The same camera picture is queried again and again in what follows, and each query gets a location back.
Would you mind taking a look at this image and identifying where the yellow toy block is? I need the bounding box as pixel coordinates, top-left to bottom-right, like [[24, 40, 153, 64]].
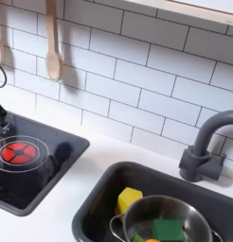
[[114, 186, 144, 222]]

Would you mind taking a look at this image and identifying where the steel pot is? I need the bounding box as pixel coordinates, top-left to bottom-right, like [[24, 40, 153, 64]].
[[109, 194, 224, 242]]

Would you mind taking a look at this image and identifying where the orange toy vegetable green tip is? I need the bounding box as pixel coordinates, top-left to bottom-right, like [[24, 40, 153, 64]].
[[131, 233, 163, 242]]

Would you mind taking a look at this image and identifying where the green toy block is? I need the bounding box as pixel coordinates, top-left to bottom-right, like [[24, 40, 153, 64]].
[[152, 218, 187, 242]]

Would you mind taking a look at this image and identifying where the black toy stove top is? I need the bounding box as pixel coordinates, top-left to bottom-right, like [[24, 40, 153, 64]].
[[0, 112, 91, 217]]

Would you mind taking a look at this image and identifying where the dark grey sink basin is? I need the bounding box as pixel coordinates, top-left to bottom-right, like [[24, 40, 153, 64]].
[[71, 161, 233, 242]]

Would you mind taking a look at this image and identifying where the wooden spoon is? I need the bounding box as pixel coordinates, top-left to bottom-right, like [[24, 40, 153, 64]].
[[45, 0, 63, 82]]

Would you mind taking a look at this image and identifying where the dark grey tap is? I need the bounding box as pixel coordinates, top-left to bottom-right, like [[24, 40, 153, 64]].
[[178, 109, 233, 183]]

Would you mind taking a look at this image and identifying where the wooden shelf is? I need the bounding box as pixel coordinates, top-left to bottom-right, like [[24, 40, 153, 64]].
[[120, 0, 233, 28]]

